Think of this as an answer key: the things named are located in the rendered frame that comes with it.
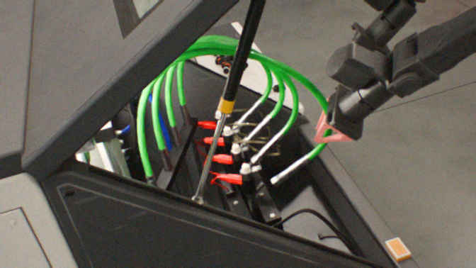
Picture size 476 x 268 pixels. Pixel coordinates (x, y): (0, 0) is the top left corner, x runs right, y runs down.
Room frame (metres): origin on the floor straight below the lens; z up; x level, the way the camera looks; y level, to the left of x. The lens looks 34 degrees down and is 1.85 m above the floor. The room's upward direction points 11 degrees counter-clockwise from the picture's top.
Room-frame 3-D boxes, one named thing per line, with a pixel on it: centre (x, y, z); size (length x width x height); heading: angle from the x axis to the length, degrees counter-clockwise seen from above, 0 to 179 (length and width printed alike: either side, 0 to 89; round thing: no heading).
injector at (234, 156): (1.06, 0.00, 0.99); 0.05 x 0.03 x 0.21; 100
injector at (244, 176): (0.98, -0.01, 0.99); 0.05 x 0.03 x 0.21; 100
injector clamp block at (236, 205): (1.09, 0.02, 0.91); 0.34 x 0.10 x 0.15; 10
